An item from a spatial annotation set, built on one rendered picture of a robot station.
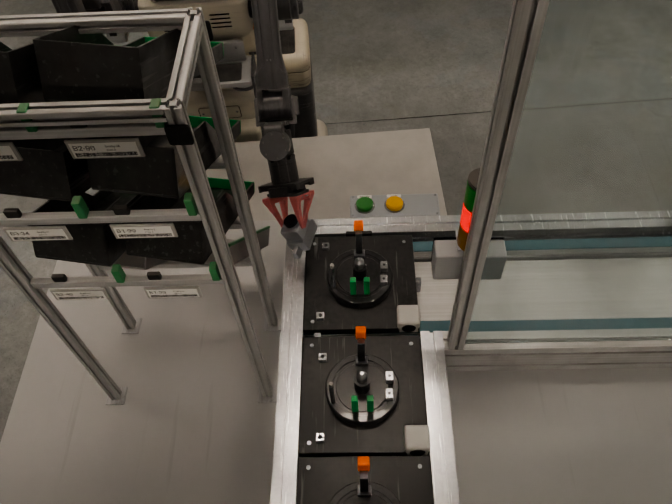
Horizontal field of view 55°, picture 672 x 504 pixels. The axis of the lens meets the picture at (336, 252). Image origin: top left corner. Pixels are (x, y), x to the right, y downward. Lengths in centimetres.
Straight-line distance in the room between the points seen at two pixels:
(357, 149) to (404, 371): 73
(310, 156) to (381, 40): 189
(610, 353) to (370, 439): 53
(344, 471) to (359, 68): 252
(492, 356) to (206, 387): 61
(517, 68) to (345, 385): 70
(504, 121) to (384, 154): 97
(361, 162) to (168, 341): 69
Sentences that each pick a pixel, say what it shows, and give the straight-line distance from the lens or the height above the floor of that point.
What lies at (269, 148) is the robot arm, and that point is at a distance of 124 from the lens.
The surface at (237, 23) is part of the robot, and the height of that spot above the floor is 114.
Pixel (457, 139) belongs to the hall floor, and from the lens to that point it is 307.
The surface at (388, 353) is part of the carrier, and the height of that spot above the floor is 97.
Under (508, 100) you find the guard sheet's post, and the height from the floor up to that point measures 161.
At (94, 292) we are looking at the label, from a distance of 109.
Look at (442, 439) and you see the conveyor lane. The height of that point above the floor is 95.
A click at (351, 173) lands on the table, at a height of 86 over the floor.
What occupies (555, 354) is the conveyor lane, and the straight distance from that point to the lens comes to 140.
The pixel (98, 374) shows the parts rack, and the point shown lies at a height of 99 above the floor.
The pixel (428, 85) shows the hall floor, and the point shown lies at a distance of 333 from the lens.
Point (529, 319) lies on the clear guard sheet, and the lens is 128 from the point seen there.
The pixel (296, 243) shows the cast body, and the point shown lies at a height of 106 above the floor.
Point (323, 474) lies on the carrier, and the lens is 122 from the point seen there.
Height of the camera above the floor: 214
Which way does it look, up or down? 54 degrees down
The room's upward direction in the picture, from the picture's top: 5 degrees counter-clockwise
